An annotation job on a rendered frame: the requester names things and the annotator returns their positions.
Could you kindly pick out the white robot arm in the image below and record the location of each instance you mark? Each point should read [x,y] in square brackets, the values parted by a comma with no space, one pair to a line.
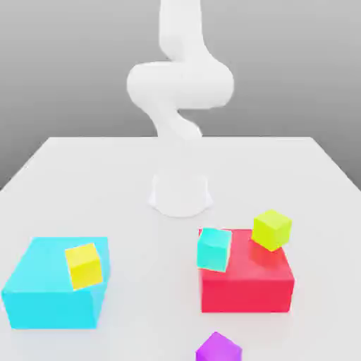
[180,84]

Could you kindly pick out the small turquoise cube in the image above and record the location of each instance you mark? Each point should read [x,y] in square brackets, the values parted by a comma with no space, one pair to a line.
[213,251]

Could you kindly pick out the small lime cube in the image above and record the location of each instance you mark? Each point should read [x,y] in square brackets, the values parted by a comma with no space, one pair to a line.
[272,229]

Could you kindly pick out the small yellow cube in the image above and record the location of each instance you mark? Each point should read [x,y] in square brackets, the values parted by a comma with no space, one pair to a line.
[84,268]

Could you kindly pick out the small purple cube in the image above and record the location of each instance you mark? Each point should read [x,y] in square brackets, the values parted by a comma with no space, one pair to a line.
[218,349]

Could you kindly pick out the large red box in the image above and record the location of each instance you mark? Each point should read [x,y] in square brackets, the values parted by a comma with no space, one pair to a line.
[248,290]

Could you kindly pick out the large cyan box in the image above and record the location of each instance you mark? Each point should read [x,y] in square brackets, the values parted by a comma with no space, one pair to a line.
[42,299]

